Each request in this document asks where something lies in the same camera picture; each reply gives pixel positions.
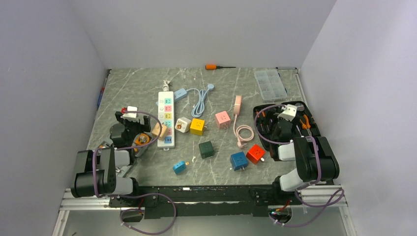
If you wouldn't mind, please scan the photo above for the orange cube adapter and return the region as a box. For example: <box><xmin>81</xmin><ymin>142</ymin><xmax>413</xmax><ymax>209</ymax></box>
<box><xmin>151</xmin><ymin>123</ymin><xmax>168</xmax><ymax>141</ymax></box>

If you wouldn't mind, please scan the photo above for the black tool case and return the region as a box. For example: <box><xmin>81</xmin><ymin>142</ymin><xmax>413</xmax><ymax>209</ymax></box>
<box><xmin>252</xmin><ymin>101</ymin><xmax>321</xmax><ymax>161</ymax></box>

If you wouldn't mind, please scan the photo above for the grey tool case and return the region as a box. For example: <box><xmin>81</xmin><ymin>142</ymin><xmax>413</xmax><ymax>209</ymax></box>
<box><xmin>115</xmin><ymin>132</ymin><xmax>153</xmax><ymax>177</ymax></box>

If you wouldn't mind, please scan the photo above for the red cube adapter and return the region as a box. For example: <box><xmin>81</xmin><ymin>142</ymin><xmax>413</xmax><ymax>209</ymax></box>
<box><xmin>246</xmin><ymin>144</ymin><xmax>266</xmax><ymax>165</ymax></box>

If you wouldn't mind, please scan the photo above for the pink cable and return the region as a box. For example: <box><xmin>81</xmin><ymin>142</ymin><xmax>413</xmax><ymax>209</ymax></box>
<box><xmin>232</xmin><ymin>114</ymin><xmax>255</xmax><ymax>149</ymax></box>

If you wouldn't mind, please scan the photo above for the white power strip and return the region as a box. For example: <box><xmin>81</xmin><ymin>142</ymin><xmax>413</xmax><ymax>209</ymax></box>
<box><xmin>157</xmin><ymin>80</ymin><xmax>175</xmax><ymax>150</ymax></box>

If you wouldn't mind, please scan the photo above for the clear plastic organizer box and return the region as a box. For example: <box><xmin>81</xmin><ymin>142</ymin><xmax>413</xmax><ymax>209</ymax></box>
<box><xmin>254</xmin><ymin>69</ymin><xmax>288</xmax><ymax>101</ymax></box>

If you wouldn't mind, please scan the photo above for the white and blue cube adapter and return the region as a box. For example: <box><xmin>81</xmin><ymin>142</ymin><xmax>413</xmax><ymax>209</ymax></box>
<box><xmin>175</xmin><ymin>117</ymin><xmax>192</xmax><ymax>133</ymax></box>

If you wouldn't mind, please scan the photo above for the dark blue cube adapter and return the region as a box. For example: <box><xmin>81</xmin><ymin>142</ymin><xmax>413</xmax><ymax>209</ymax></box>
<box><xmin>230</xmin><ymin>151</ymin><xmax>248</xmax><ymax>171</ymax></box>

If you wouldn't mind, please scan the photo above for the pink round cable reel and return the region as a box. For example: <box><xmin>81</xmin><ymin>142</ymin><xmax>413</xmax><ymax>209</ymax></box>
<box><xmin>234</xmin><ymin>95</ymin><xmax>242</xmax><ymax>116</ymax></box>

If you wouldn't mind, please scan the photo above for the light blue power strip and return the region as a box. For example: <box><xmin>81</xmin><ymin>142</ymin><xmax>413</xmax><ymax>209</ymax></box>
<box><xmin>173</xmin><ymin>83</ymin><xmax>216</xmax><ymax>118</ymax></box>

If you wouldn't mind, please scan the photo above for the pink cube socket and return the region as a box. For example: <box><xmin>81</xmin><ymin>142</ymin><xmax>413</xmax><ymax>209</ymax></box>
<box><xmin>215</xmin><ymin>111</ymin><xmax>231</xmax><ymax>129</ymax></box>

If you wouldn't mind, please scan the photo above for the yellow cube adapter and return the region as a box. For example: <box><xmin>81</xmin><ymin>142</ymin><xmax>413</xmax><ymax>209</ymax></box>
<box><xmin>190</xmin><ymin>118</ymin><xmax>206</xmax><ymax>136</ymax></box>

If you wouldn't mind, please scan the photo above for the dark green cube adapter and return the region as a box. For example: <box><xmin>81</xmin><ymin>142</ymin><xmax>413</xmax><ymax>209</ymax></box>
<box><xmin>199</xmin><ymin>141</ymin><xmax>214</xmax><ymax>159</ymax></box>

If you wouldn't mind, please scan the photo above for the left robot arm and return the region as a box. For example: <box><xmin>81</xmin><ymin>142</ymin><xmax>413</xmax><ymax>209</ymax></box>
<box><xmin>71</xmin><ymin>111</ymin><xmax>154</xmax><ymax>207</ymax></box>

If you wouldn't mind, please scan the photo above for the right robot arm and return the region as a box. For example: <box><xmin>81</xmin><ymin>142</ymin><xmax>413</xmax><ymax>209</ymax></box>
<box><xmin>271</xmin><ymin>135</ymin><xmax>340</xmax><ymax>204</ymax></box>

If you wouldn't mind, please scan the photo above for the blue red pen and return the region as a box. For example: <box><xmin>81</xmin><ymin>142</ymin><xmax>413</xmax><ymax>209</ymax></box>
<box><xmin>96</xmin><ymin>78</ymin><xmax>107</xmax><ymax>108</ymax></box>

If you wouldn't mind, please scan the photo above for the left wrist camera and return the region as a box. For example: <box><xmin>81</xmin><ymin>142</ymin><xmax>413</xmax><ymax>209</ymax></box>
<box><xmin>121</xmin><ymin>106</ymin><xmax>139</xmax><ymax>122</ymax></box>

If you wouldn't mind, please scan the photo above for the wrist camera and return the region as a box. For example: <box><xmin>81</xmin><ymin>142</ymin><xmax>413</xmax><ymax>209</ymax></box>
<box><xmin>278</xmin><ymin>104</ymin><xmax>298</xmax><ymax>121</ymax></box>
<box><xmin>121</xmin><ymin>106</ymin><xmax>139</xmax><ymax>122</ymax></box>

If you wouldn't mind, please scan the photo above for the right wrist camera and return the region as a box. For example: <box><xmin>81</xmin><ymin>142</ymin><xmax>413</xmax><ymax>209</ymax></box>
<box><xmin>278</xmin><ymin>104</ymin><xmax>298</xmax><ymax>121</ymax></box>

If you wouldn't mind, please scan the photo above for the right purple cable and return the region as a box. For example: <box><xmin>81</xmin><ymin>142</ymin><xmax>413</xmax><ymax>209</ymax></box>
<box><xmin>253</xmin><ymin>104</ymin><xmax>345</xmax><ymax>228</ymax></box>

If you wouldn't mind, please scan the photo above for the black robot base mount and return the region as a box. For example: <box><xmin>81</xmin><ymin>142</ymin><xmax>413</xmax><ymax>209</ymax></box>
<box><xmin>109</xmin><ymin>182</ymin><xmax>301</xmax><ymax>219</ymax></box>

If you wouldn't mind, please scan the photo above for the orange handled screwdriver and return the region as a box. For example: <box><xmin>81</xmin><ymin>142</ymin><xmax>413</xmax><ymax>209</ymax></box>
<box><xmin>205</xmin><ymin>64</ymin><xmax>236</xmax><ymax>70</ymax></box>

